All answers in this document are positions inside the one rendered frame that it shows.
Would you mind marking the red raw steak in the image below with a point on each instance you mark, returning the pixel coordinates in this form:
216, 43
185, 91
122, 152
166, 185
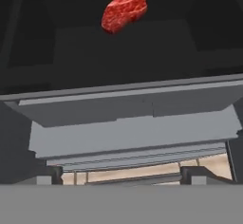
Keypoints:
124, 11

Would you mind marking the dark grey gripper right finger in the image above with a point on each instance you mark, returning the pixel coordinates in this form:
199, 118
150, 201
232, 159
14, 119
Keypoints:
196, 176

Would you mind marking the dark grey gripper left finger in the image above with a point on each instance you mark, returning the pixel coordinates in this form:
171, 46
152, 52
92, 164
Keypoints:
47, 176

